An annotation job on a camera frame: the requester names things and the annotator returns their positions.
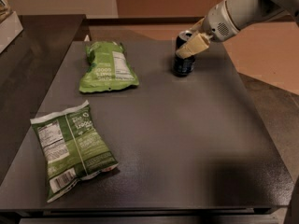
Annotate white box at left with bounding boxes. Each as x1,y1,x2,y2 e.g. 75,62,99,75
0,12,23,53

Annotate dark pepsi can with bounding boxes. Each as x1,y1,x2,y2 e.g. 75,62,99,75
173,30,195,77

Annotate dark green jalapeno chip bag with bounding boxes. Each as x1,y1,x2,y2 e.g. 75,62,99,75
30,101,119,203

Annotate dark side counter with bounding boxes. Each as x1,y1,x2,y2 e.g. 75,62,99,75
0,14,90,183

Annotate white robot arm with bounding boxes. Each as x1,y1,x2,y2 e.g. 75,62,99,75
176,0,299,59

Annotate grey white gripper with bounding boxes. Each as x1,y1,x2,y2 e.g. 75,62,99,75
175,0,239,59

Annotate light green chip bag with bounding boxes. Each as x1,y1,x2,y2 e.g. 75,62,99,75
79,41,139,93

